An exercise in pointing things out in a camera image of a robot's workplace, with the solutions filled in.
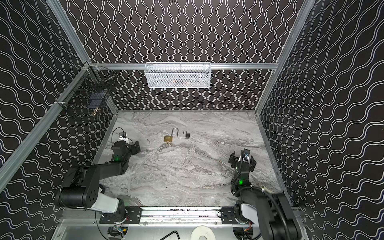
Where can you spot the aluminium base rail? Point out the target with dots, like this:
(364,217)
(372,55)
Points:
(158,217)

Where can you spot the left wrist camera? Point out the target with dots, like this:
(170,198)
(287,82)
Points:
(123,137)

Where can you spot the black wire wall basket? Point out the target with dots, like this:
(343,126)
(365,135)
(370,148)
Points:
(86,102)

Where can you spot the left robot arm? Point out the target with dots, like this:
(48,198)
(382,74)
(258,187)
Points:
(81,187)

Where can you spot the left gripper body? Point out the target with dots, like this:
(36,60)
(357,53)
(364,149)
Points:
(132,147)

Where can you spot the small black padlock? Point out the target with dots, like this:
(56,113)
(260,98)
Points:
(187,135)

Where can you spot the white tape roll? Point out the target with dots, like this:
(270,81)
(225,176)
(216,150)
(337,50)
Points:
(202,231)

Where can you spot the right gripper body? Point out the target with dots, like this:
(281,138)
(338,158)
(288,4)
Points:
(234,160)

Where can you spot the brass padlock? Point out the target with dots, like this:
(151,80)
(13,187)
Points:
(169,138)

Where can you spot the white mesh wall basket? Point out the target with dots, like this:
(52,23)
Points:
(178,75)

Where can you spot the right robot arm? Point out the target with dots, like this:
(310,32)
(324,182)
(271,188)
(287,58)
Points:
(257,205)

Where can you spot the black allen key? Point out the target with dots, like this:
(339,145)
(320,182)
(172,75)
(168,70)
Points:
(170,234)

